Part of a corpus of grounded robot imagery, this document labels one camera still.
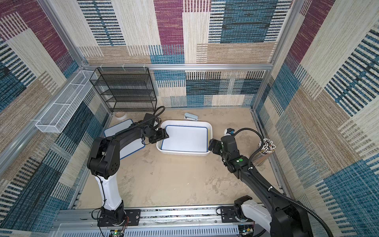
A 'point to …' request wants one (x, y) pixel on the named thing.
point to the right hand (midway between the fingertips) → (218, 145)
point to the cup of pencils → (263, 155)
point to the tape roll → (120, 115)
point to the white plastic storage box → (163, 125)
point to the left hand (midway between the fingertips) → (167, 137)
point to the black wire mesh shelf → (126, 89)
